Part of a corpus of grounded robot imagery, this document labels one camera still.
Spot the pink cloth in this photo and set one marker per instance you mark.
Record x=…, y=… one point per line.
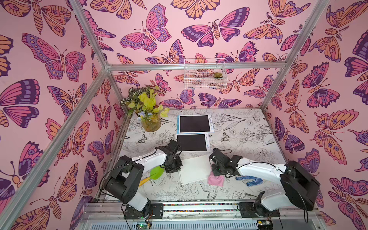
x=216, y=180

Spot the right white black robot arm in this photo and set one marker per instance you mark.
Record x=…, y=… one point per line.
x=298, y=187

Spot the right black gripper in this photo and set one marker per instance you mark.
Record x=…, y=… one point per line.
x=220, y=162

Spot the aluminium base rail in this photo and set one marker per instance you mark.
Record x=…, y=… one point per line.
x=200, y=215

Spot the far blue-edged drawing tablet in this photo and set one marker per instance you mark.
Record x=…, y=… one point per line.
x=195, y=124

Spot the green trowel yellow handle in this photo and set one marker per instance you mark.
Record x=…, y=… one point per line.
x=155, y=174

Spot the potted plant glass vase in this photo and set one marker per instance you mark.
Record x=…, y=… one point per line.
x=142, y=103

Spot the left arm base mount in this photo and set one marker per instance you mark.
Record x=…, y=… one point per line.
x=150, y=211

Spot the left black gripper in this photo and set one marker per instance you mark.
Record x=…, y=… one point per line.
x=178, y=167

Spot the small succulent in basket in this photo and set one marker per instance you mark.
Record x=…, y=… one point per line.
x=217, y=75

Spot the white wire wall basket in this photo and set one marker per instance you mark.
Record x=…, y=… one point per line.
x=199, y=75

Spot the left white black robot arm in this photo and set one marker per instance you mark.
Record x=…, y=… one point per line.
x=122, y=182

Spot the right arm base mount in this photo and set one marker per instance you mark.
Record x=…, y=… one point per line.
x=256, y=209

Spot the white drawing tablet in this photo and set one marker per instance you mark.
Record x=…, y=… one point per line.
x=194, y=142
x=195, y=169

